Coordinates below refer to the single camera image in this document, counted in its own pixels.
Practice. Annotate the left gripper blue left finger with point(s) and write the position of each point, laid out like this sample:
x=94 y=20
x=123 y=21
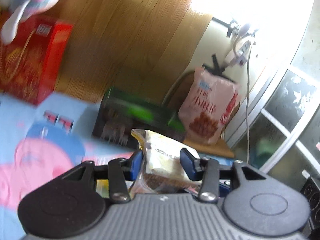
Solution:
x=121 y=170

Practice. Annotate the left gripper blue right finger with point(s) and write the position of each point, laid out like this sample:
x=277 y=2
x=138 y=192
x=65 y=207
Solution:
x=205 y=170

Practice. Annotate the clear brown cake packet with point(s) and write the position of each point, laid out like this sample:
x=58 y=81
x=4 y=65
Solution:
x=161 y=171

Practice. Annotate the brown wooden chair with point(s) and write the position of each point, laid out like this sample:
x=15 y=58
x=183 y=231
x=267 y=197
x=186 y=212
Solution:
x=174 y=99

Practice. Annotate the black cardboard box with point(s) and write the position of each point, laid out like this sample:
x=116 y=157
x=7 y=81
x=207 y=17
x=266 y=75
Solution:
x=120 y=112

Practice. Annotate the pink twisted-dough snack bag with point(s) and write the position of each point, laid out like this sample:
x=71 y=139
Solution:
x=208 y=106

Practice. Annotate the sliding glass door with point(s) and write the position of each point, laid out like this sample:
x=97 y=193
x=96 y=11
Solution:
x=283 y=98

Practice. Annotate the Peppa Pig bed sheet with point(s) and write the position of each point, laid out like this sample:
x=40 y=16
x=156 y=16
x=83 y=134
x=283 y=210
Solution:
x=39 y=143

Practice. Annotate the black speaker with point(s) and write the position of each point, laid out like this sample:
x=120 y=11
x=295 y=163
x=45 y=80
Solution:
x=310 y=190

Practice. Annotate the white power strip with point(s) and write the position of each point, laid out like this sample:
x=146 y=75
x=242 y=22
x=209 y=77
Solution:
x=243 y=42

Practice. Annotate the red gift box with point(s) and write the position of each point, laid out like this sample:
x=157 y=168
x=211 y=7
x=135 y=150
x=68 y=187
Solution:
x=31 y=62

